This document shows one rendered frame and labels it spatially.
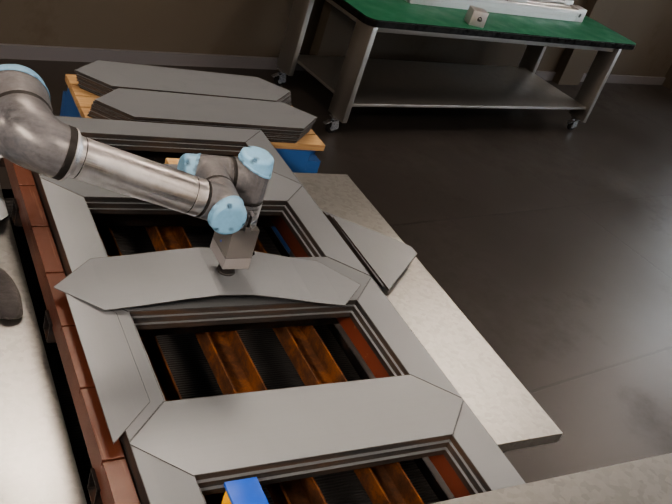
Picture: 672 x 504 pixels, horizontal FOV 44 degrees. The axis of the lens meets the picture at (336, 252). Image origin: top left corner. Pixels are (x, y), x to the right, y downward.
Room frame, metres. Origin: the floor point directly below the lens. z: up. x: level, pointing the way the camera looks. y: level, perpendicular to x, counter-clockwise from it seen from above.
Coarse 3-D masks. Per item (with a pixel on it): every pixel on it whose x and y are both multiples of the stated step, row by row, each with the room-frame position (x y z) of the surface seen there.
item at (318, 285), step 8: (296, 264) 1.73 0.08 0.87; (304, 264) 1.75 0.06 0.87; (312, 264) 1.77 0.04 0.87; (304, 272) 1.71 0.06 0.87; (312, 272) 1.73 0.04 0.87; (320, 272) 1.74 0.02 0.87; (304, 280) 1.67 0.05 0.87; (312, 280) 1.69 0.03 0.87; (320, 280) 1.71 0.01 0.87; (328, 280) 1.72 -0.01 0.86; (312, 288) 1.65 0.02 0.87; (320, 288) 1.67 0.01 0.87; (328, 288) 1.69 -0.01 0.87; (312, 296) 1.62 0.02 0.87; (320, 296) 1.64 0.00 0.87; (328, 296) 1.65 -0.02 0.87; (336, 296) 1.67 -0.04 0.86; (336, 304) 1.63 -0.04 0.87
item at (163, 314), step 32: (288, 224) 1.99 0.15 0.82; (64, 256) 1.48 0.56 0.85; (320, 256) 1.86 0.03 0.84; (128, 320) 1.34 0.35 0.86; (160, 320) 1.40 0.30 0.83; (192, 320) 1.44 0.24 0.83; (224, 320) 1.48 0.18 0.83; (256, 320) 1.53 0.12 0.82; (288, 320) 1.58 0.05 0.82; (352, 320) 1.66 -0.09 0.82; (384, 352) 1.56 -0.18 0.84; (128, 448) 1.03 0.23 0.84; (384, 448) 1.24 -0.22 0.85; (416, 448) 1.28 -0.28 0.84; (448, 448) 1.32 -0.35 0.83; (224, 480) 1.03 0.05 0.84; (288, 480) 1.11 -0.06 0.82; (480, 480) 1.25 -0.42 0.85
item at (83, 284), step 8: (88, 264) 1.46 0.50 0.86; (72, 272) 1.42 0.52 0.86; (80, 272) 1.43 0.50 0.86; (88, 272) 1.43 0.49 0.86; (72, 280) 1.39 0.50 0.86; (80, 280) 1.40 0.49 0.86; (88, 280) 1.41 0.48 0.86; (96, 280) 1.42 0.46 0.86; (72, 288) 1.37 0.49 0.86; (80, 288) 1.38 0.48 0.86; (88, 288) 1.38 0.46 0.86; (96, 288) 1.39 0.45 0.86; (80, 296) 1.35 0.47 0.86; (88, 296) 1.36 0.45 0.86; (96, 296) 1.37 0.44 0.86; (96, 304) 1.34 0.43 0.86
